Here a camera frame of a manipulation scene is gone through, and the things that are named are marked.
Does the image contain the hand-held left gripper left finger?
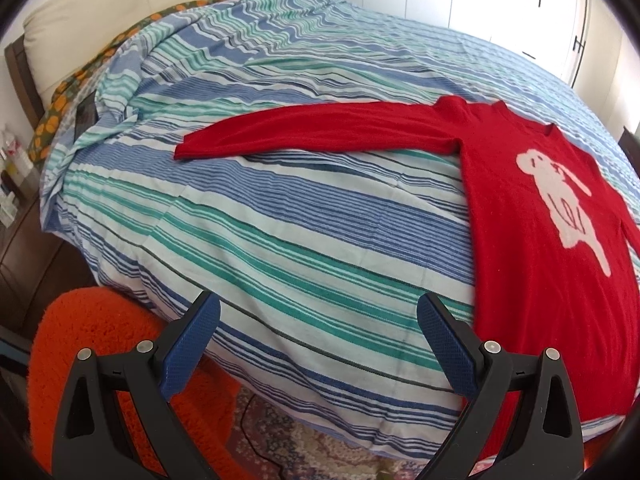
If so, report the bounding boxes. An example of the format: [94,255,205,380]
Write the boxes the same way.
[52,291,221,480]

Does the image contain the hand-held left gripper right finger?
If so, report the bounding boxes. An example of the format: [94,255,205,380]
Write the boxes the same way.
[417,293,586,480]

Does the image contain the red sweater with white figure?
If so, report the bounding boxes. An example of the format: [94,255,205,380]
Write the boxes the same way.
[174,95,640,423]

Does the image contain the orange fluffy rug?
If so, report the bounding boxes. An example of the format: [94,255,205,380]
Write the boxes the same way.
[26,286,253,480]

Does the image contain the blue green striped bedspread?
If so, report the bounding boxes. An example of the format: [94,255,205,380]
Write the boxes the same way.
[37,0,640,453]

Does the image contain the brown wooden nightstand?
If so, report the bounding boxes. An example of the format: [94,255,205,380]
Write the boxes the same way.
[0,190,98,346]

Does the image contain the cluster of bottles and boxes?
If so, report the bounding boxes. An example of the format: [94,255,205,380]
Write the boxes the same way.
[0,124,41,226]

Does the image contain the orange patterned green sheet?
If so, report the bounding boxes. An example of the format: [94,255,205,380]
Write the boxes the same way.
[31,0,296,163]

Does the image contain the white wardrobe doors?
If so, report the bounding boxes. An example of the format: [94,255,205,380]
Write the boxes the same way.
[304,0,628,92]

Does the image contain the cream padded headboard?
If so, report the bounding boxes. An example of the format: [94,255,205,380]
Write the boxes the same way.
[22,0,308,106]

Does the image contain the brown wooden bed frame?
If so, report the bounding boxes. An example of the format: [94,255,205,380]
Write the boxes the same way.
[4,35,47,123]

